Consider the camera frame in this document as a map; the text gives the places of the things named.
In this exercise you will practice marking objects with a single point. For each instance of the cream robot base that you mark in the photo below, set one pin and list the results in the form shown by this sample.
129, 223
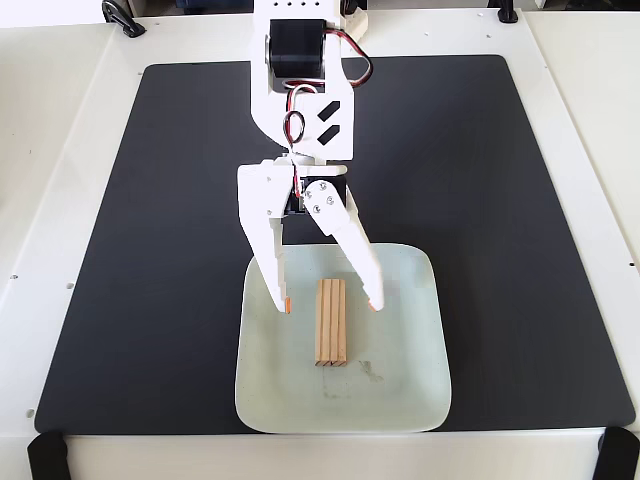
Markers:
360, 22

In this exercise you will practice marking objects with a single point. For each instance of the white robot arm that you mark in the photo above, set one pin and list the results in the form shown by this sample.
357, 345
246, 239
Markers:
341, 145

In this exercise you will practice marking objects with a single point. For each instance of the pale green square plate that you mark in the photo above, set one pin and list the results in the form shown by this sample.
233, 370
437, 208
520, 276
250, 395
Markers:
390, 350

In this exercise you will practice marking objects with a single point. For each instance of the grooved wooden block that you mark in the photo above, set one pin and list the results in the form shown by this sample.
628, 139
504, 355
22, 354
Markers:
331, 325

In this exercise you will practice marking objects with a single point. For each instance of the black rubber mat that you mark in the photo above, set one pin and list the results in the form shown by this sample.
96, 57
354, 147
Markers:
150, 280

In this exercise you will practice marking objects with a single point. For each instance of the black table clamp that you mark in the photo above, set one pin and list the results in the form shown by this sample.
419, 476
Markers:
620, 457
507, 11
122, 17
47, 457

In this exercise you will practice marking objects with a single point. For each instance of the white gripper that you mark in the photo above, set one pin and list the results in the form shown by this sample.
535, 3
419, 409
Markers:
256, 192

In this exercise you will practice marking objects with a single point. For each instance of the black base clamp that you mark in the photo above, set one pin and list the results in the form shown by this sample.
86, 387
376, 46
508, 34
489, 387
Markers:
350, 5

